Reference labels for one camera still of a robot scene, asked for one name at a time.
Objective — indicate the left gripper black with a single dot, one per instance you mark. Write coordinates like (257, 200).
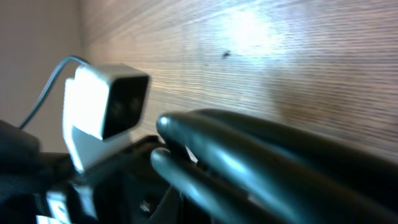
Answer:
(111, 182)

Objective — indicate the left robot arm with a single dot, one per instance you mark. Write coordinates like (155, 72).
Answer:
(24, 173)

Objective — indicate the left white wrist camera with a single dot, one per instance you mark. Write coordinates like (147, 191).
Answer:
(102, 104)

